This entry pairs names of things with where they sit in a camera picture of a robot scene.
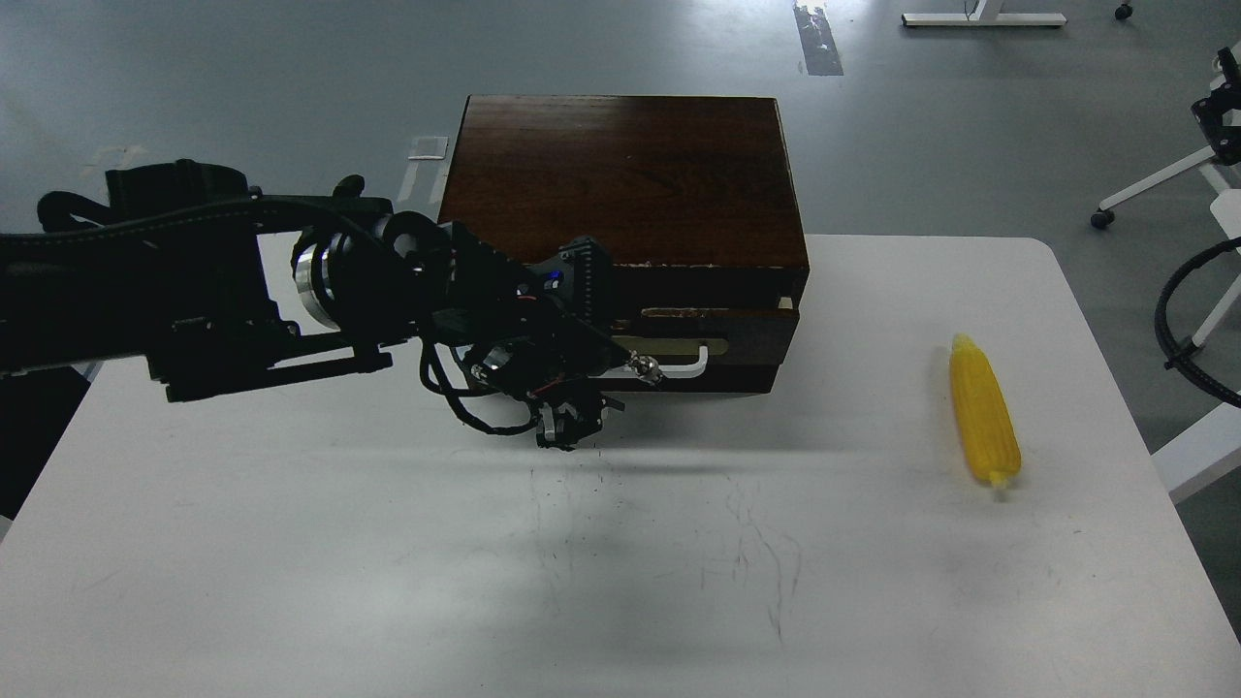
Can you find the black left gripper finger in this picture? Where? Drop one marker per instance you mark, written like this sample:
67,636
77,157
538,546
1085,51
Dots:
570,411
644,368

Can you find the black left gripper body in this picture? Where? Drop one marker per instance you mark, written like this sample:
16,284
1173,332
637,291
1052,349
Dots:
526,325

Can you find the white drawer handle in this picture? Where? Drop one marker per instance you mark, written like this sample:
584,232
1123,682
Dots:
674,371

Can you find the dark wooden drawer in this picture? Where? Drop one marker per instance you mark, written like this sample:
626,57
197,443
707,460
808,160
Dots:
747,345

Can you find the yellow corn cob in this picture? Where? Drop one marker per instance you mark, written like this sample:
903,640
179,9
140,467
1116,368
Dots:
983,421

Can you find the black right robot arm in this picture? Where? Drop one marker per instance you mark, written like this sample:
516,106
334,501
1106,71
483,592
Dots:
1210,112

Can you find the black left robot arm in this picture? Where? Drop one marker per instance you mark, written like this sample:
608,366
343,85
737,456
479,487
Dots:
224,289

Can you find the dark wooden drawer cabinet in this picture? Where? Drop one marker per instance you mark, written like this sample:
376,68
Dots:
692,196

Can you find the dark floor tape strip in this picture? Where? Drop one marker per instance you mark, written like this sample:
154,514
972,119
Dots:
821,57

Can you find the white desk base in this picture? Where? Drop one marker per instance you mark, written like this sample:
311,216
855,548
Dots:
983,14

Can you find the white rolling chair base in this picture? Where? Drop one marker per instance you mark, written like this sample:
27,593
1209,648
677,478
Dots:
1201,160

